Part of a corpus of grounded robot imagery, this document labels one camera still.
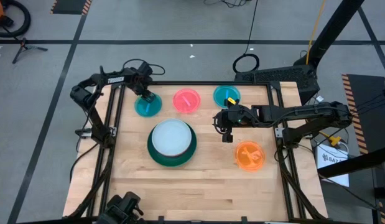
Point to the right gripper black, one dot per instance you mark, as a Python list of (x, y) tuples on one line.
[(232, 118)]

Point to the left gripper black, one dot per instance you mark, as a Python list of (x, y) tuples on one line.
[(141, 84)]

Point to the teal translucent plastic plate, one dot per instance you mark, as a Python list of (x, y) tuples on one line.
[(142, 109), (221, 93)]

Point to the pink translucent plastic plate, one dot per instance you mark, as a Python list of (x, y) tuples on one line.
[(179, 99)]

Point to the pale blue-grey plastic plate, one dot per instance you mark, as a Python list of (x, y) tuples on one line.
[(172, 137)]

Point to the orange translucent plastic plate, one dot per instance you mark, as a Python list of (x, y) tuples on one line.
[(251, 160)]

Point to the dark green plastic plate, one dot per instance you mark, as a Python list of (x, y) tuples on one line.
[(172, 161)]

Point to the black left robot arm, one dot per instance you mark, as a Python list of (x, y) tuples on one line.
[(117, 80)]

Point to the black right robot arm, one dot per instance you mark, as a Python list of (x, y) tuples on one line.
[(304, 115)]

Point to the black computer case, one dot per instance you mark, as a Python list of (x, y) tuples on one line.
[(273, 76)]

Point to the small white paper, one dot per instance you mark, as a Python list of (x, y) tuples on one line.
[(319, 99)]

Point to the white printed box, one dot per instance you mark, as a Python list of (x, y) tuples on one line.
[(343, 154)]

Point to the black hazard-striped floor mat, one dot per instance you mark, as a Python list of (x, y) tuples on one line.
[(69, 6)]

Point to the black crossbeam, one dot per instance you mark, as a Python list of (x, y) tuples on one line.
[(360, 160)]

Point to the black tripod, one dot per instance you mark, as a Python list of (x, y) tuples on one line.
[(23, 46)]

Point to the black hazard-striped platform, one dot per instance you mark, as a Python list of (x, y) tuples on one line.
[(371, 93)]

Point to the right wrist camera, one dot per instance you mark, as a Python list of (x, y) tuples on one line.
[(227, 137)]

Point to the black aluminium table frame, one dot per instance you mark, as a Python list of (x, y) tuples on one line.
[(195, 83)]

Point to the black stand post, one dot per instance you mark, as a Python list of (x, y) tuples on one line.
[(335, 28)]

